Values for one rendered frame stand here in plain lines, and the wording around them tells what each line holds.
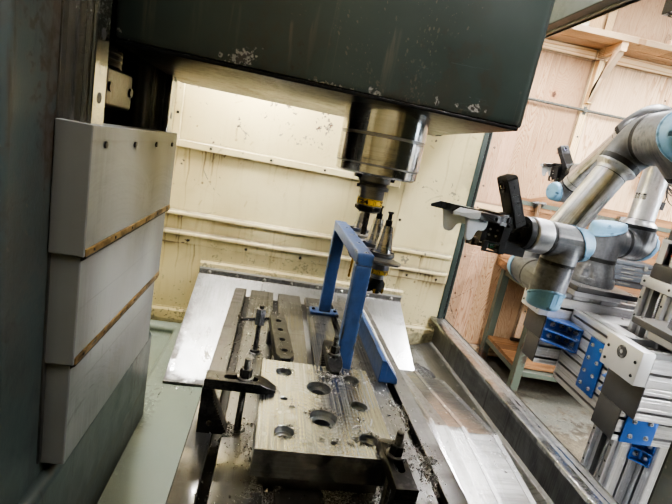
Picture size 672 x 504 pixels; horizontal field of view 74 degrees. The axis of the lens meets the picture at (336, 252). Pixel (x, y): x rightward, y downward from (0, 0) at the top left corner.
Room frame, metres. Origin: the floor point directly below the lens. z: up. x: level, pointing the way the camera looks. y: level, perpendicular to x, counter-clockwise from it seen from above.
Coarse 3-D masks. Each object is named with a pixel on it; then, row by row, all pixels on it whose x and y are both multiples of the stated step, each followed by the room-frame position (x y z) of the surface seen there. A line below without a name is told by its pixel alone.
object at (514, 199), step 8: (504, 176) 0.94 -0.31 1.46; (512, 176) 0.93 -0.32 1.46; (504, 184) 0.93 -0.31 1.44; (512, 184) 0.92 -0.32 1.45; (504, 192) 0.94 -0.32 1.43; (512, 192) 0.92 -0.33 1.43; (520, 192) 0.93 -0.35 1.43; (504, 200) 0.95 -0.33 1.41; (512, 200) 0.93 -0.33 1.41; (520, 200) 0.93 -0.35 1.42; (504, 208) 0.96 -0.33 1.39; (512, 208) 0.93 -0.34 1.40; (520, 208) 0.93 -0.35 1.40; (512, 216) 0.93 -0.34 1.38; (520, 216) 0.93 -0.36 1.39; (520, 224) 0.93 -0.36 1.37
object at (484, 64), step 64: (128, 0) 0.68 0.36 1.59; (192, 0) 0.70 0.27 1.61; (256, 0) 0.71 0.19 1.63; (320, 0) 0.73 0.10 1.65; (384, 0) 0.74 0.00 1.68; (448, 0) 0.76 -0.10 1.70; (512, 0) 0.77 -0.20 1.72; (192, 64) 0.75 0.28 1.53; (256, 64) 0.72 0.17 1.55; (320, 64) 0.73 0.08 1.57; (384, 64) 0.75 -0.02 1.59; (448, 64) 0.76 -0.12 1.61; (512, 64) 0.78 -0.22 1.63; (448, 128) 0.96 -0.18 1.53; (512, 128) 0.79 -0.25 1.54
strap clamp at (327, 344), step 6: (324, 342) 0.98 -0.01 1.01; (330, 342) 0.98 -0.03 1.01; (336, 342) 0.92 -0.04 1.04; (324, 348) 0.96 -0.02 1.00; (330, 348) 0.92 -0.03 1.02; (336, 348) 0.91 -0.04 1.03; (324, 354) 0.94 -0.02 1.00; (330, 354) 0.91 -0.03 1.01; (336, 354) 0.91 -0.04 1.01; (324, 360) 0.97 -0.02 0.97; (330, 360) 0.89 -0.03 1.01; (336, 360) 0.90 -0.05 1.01; (330, 366) 0.88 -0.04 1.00; (336, 366) 0.88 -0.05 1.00; (342, 366) 0.89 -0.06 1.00; (330, 372) 0.87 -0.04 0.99; (336, 372) 0.87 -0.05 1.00
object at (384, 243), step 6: (384, 228) 1.09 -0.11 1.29; (390, 228) 1.09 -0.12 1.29; (384, 234) 1.08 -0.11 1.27; (390, 234) 1.09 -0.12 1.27; (378, 240) 1.09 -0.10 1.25; (384, 240) 1.08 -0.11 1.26; (390, 240) 1.09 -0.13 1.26; (378, 246) 1.08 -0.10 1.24; (384, 246) 1.08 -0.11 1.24; (390, 246) 1.09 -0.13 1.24; (384, 252) 1.08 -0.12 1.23; (390, 252) 1.09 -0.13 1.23
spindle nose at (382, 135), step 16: (352, 112) 0.83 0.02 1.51; (368, 112) 0.81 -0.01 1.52; (384, 112) 0.80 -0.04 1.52; (400, 112) 0.80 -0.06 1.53; (352, 128) 0.82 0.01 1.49; (368, 128) 0.80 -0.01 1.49; (384, 128) 0.80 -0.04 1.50; (400, 128) 0.80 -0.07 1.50; (416, 128) 0.82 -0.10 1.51; (352, 144) 0.82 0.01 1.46; (368, 144) 0.80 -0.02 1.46; (384, 144) 0.80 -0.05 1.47; (400, 144) 0.80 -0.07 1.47; (416, 144) 0.82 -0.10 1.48; (352, 160) 0.81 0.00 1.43; (368, 160) 0.80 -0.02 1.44; (384, 160) 0.80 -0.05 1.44; (400, 160) 0.81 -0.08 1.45; (416, 160) 0.83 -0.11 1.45; (384, 176) 0.80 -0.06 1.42; (400, 176) 0.81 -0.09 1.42; (416, 176) 0.86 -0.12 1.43
